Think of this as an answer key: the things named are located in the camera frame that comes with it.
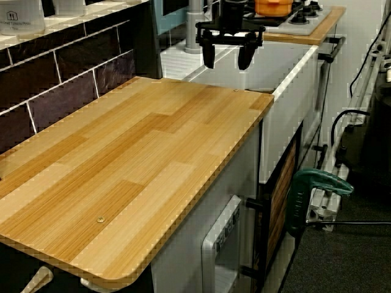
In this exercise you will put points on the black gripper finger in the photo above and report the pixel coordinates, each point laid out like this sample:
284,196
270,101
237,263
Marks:
246,56
209,56

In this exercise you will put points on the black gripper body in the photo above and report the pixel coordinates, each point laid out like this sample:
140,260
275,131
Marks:
232,29

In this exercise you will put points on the grey toy faucet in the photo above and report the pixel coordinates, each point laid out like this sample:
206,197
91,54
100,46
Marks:
193,27

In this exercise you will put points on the orange toy pot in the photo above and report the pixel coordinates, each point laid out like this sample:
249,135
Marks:
273,7

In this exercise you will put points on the blue-grey toy cabinet box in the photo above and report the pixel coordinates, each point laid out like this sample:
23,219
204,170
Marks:
171,15

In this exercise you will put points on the black stove knob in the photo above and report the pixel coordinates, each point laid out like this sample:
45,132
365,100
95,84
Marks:
314,5
298,19

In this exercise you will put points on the grey toy stove top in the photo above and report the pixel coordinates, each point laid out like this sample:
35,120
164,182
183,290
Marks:
305,26

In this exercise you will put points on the white plastic jar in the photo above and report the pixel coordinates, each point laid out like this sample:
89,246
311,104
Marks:
70,3
21,16

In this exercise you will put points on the dark tile backsplash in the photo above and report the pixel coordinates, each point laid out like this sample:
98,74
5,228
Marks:
61,82

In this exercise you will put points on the wooden slat cabinet door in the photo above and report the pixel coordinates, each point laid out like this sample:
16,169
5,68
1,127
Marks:
282,207

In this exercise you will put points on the grey dishwasher door panel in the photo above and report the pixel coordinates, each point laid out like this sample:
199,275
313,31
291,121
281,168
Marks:
221,244

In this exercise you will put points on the white support leg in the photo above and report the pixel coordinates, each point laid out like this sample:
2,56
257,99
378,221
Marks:
36,279

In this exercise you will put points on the dark kitchen frame post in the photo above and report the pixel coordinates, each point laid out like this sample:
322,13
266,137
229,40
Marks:
149,42

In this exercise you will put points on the black towel rail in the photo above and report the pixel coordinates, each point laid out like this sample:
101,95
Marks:
331,50

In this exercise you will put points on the aluminium frame extrusion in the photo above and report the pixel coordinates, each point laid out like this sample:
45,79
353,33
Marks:
354,107

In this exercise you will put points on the cream wall shelf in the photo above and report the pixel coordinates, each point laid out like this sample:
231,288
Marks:
76,21

